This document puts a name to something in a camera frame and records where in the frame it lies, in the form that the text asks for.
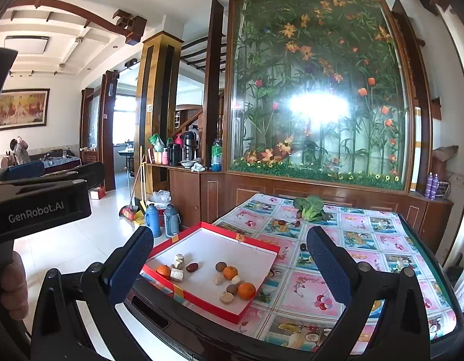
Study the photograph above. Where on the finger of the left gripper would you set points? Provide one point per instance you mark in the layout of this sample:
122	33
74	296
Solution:
90	174
31	169

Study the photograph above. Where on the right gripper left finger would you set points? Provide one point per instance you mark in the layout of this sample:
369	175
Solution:
58	331

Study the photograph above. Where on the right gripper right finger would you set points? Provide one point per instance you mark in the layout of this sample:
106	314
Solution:
401	332

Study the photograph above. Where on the orange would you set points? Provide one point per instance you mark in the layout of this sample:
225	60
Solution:
164	270
229	272
246	291

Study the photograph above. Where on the dark red date bottom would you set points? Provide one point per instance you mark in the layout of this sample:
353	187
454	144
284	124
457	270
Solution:
192	267

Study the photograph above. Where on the brown round fruit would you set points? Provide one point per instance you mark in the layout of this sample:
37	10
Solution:
220	266
232	288

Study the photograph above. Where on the person's left hand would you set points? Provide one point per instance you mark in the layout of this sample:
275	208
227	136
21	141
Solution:
14	297

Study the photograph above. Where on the blue thermos left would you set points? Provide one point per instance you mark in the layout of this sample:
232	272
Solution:
152	220

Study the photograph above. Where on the grey thermos right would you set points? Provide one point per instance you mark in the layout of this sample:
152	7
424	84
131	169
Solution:
172	221

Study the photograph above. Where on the black kettle on cabinet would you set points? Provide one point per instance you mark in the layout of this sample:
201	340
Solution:
189	149

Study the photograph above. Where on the colourful fruit pattern tablecloth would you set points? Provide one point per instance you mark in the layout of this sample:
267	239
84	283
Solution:
299	309

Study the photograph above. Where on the green plastic bottle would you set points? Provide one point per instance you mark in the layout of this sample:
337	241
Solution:
216	156

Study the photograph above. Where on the purple bottle left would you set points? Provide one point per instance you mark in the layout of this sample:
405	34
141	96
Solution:
428	185

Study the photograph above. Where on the purple bottle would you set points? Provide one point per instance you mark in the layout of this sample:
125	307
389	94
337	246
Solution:
434	188
428	185

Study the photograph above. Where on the green bok choy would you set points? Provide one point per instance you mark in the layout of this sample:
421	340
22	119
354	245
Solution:
311	209

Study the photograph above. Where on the purple bottle right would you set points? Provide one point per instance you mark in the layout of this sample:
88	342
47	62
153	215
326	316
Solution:
434	188

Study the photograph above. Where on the red box white interior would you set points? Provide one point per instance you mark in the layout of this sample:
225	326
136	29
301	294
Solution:
206	245

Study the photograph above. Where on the floral glass partition screen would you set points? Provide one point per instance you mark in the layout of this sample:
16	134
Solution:
321	91

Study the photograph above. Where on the framed wall painting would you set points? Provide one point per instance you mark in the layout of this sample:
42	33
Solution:
23	108

